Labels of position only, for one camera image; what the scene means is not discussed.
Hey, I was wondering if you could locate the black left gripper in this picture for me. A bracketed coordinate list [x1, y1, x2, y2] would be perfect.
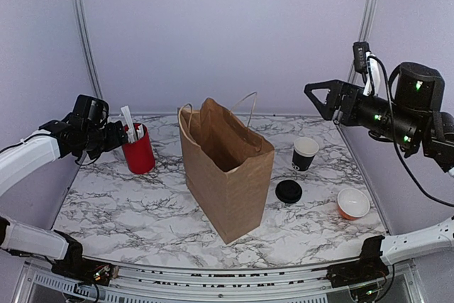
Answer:
[83, 120, 128, 160]

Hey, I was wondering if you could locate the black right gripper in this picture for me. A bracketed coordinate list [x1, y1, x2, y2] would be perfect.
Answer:
[306, 78, 423, 150]

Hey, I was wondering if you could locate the black paper coffee cup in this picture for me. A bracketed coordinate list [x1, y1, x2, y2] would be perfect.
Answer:
[292, 137, 319, 171]

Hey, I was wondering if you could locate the brown cardboard box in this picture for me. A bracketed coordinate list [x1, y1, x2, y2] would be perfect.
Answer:
[177, 98, 275, 244]

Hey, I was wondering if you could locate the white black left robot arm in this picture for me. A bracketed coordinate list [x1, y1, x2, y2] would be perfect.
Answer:
[1, 119, 126, 283]

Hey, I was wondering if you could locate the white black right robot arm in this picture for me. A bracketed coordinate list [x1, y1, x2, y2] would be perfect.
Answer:
[304, 80, 453, 293]

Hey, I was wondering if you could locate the red cylindrical container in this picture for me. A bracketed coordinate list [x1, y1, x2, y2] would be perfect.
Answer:
[121, 123, 155, 175]

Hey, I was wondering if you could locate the black plastic cup lid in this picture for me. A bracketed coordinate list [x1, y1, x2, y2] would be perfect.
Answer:
[275, 180, 302, 204]

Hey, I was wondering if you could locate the orange white bowl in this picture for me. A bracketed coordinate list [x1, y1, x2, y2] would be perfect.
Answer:
[337, 188, 370, 221]

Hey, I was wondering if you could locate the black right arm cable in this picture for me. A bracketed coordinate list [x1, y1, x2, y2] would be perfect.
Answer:
[367, 53, 454, 208]

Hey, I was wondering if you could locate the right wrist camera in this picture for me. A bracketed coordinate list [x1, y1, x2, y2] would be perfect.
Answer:
[353, 41, 445, 113]

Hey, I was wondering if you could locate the aluminium frame post right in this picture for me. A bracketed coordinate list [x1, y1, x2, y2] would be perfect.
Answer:
[347, 0, 384, 84]

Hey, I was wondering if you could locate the aluminium frame post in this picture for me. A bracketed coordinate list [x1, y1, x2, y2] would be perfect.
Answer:
[347, 0, 384, 84]
[72, 0, 104, 99]

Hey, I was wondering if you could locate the aluminium frame post left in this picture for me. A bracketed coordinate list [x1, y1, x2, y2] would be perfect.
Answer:
[72, 0, 104, 99]

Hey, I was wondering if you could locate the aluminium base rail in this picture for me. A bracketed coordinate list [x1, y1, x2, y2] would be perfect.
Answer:
[12, 258, 426, 302]

